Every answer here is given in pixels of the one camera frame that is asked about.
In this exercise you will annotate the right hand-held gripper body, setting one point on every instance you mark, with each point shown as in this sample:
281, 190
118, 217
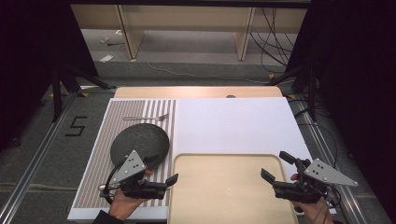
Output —
323, 173

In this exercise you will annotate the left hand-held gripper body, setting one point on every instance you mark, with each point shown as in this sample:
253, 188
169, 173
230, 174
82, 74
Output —
129, 166

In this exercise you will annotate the black round plate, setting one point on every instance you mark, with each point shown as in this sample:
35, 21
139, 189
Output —
140, 140

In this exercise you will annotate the person's right hand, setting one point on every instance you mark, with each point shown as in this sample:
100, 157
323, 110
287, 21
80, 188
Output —
313, 209

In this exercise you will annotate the person's left hand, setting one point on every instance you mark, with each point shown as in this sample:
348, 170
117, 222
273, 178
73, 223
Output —
124, 203

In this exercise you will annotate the striped placemat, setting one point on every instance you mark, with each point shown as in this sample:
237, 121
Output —
102, 146

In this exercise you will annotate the beige tray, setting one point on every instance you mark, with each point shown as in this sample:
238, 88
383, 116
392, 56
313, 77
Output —
230, 189

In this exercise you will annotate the silver fork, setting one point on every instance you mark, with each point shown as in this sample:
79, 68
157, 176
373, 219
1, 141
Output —
146, 118

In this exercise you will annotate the white board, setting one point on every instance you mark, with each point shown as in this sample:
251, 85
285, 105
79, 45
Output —
236, 124

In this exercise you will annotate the black metal stand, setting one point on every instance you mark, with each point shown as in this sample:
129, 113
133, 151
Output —
312, 93
56, 93

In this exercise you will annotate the wooden table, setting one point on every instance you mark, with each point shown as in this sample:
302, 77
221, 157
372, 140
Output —
196, 92

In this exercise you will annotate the black curtain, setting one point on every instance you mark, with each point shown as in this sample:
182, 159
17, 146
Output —
31, 62
358, 77

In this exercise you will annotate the white paper scrap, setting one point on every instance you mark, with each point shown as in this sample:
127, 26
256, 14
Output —
106, 58

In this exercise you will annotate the wooden shelf unit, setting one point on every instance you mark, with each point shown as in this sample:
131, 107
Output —
186, 18

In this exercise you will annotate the metal floor rail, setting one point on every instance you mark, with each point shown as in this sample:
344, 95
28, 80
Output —
320, 137
34, 168

